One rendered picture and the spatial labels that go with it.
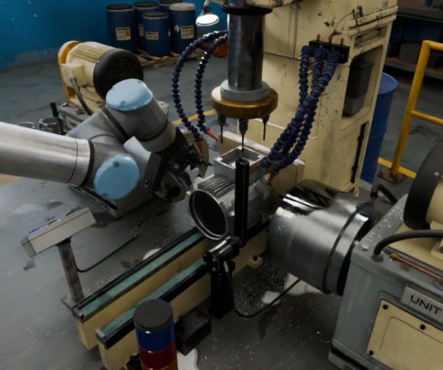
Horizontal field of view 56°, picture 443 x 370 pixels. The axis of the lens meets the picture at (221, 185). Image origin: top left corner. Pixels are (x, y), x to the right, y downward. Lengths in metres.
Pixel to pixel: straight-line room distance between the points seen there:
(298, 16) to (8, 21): 5.58
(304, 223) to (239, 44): 0.45
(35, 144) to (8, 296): 0.72
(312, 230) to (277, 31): 0.58
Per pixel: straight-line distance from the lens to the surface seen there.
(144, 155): 1.31
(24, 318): 1.31
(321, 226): 0.98
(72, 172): 0.78
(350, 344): 1.07
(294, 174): 1.20
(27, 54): 6.65
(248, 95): 1.06
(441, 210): 0.86
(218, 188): 1.14
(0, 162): 0.75
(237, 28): 1.04
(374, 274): 0.90
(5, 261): 1.52
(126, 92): 0.92
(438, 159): 0.85
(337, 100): 1.20
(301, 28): 1.21
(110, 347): 1.05
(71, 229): 1.13
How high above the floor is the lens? 1.72
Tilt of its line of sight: 32 degrees down
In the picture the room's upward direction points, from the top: straight up
